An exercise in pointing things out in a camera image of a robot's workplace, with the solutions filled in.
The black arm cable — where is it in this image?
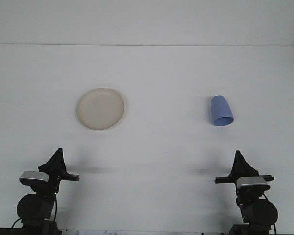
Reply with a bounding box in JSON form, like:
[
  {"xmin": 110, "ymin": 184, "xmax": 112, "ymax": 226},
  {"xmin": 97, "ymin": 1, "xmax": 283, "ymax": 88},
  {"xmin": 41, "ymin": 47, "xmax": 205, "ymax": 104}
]
[
  {"xmin": 261, "ymin": 192, "xmax": 279, "ymax": 235},
  {"xmin": 11, "ymin": 193, "xmax": 59, "ymax": 230}
]

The pale blue cup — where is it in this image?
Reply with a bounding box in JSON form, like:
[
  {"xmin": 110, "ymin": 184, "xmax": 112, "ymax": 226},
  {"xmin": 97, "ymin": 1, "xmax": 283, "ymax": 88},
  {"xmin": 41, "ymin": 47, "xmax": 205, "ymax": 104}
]
[{"xmin": 210, "ymin": 95, "xmax": 235, "ymax": 127}]

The white paper sheet with writing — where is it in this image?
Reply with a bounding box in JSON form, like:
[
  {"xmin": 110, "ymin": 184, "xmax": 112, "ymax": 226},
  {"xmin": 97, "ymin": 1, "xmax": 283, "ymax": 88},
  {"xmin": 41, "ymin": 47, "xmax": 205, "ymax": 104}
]
[{"xmin": 77, "ymin": 229, "xmax": 128, "ymax": 235}]

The pale round plate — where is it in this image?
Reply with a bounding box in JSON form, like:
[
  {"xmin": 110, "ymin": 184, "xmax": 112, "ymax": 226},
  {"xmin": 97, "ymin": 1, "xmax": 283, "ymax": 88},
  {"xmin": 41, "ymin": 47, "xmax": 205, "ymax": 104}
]
[{"xmin": 76, "ymin": 87, "xmax": 125, "ymax": 131}]

